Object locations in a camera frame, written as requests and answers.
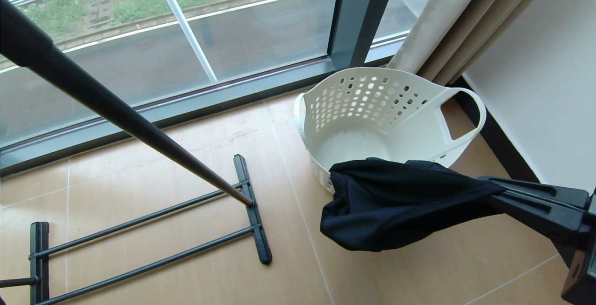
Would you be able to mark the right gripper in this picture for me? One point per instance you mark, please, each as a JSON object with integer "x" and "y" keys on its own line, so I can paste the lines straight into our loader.
{"x": 585, "y": 277}

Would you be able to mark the black garment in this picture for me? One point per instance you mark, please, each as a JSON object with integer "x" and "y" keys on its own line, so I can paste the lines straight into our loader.
{"x": 396, "y": 207}

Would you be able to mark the white laundry basket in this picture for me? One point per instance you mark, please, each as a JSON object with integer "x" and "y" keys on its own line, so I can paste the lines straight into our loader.
{"x": 354, "y": 146}

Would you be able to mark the black clothes rack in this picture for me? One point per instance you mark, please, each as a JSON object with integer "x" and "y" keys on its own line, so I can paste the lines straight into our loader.
{"x": 93, "y": 93}

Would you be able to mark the beige curtain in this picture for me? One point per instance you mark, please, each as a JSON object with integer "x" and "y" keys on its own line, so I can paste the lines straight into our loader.
{"x": 447, "y": 25}

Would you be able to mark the window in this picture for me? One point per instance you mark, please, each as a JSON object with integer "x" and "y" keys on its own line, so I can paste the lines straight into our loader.
{"x": 358, "y": 16}

